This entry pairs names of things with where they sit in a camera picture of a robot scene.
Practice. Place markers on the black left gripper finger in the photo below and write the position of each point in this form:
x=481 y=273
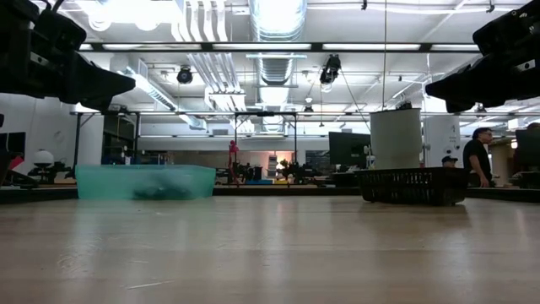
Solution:
x=97 y=84
x=100 y=104

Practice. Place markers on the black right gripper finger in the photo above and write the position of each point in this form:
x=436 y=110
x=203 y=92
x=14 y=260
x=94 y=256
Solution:
x=460 y=107
x=472 y=86

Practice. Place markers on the teal translucent plastic bin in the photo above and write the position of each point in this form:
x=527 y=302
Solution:
x=105 y=181

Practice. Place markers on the person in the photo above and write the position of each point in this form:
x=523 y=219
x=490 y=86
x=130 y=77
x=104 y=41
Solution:
x=449 y=160
x=476 y=156
x=532 y=126

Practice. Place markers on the black monitor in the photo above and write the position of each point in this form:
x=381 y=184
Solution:
x=348 y=148
x=529 y=148
x=12 y=145

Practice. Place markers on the white globe lamp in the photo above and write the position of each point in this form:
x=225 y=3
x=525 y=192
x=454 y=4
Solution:
x=43 y=157

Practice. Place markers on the black perforated plastic basket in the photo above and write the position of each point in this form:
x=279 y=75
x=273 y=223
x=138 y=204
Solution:
x=413 y=186

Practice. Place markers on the red flat object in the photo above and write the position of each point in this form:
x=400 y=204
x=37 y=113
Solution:
x=16 y=162

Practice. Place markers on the pink figure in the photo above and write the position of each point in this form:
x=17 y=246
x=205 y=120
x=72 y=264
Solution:
x=233 y=156

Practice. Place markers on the black overhead rig bar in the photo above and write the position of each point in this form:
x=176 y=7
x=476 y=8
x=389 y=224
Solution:
x=318 y=47

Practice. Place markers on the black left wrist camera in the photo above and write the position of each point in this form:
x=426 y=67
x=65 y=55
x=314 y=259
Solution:
x=59 y=31

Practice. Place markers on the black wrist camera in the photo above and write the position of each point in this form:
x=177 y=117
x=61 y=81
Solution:
x=59 y=31
x=506 y=31

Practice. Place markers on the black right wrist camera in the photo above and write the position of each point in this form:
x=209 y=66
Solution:
x=506 y=31

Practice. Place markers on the black ceiling camera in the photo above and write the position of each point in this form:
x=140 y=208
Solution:
x=184 y=76

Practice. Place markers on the black overhead rig camera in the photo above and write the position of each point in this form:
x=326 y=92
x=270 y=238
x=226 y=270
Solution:
x=331 y=69

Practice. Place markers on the black background rig frame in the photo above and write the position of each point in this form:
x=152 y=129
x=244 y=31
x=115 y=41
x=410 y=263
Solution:
x=266 y=113

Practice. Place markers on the black aluminium table frame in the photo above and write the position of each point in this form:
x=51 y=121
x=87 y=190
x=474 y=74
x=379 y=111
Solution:
x=287 y=191

